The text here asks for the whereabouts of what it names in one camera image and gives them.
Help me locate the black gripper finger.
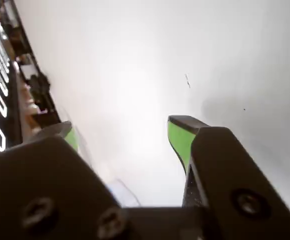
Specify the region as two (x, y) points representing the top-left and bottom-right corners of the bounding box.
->
(168, 115), (290, 240)
(0, 121), (133, 240)

